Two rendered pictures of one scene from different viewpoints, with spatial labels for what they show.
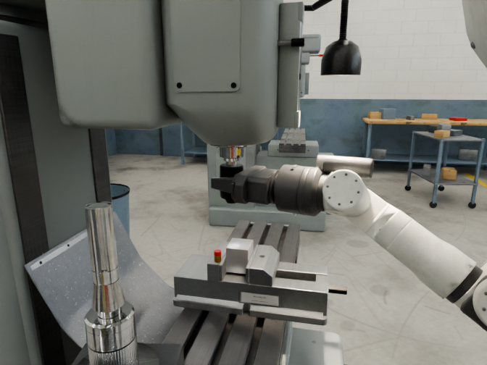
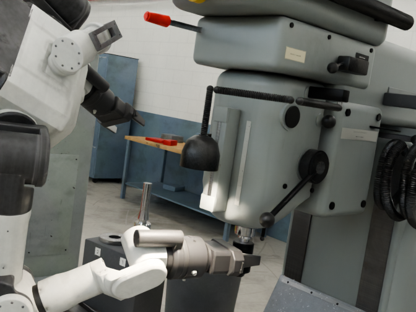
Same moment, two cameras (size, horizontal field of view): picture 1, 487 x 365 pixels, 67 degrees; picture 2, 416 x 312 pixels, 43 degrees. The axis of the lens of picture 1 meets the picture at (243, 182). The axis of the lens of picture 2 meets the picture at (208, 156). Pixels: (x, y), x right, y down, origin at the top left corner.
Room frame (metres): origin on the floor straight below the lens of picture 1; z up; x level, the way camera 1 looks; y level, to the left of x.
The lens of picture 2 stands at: (1.27, -0.98, 1.56)
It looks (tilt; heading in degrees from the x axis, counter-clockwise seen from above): 6 degrees down; 124
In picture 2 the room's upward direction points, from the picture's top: 8 degrees clockwise
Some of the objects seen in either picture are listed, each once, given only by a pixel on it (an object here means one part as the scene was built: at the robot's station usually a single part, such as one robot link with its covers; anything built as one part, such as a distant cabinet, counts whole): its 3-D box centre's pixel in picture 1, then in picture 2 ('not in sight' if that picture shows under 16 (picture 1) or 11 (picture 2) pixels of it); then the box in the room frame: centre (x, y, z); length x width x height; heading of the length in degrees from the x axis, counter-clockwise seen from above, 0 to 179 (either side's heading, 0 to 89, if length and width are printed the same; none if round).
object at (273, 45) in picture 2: not in sight; (286, 54); (0.72, 0.07, 1.68); 0.34 x 0.24 x 0.10; 78
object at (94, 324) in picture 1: (109, 316); (142, 223); (0.32, 0.13, 1.19); 0.05 x 0.05 x 0.01
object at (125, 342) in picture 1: (113, 345); not in sight; (0.32, 0.13, 1.16); 0.05 x 0.05 x 0.06
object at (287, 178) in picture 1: (273, 187); (205, 257); (0.67, -0.06, 1.23); 0.13 x 0.12 x 0.10; 153
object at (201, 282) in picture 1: (252, 276); not in sight; (0.78, -0.02, 0.98); 0.35 x 0.15 x 0.11; 78
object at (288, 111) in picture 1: (290, 68); (220, 159); (0.69, -0.08, 1.45); 0.04 x 0.04 x 0.21; 78
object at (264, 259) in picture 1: (263, 263); not in sight; (0.77, -0.05, 1.02); 0.12 x 0.06 x 0.04; 168
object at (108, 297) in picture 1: (103, 260); (145, 202); (0.32, 0.13, 1.25); 0.03 x 0.03 x 0.11
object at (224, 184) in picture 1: (224, 185); not in sight; (0.68, 0.04, 1.23); 0.06 x 0.02 x 0.03; 63
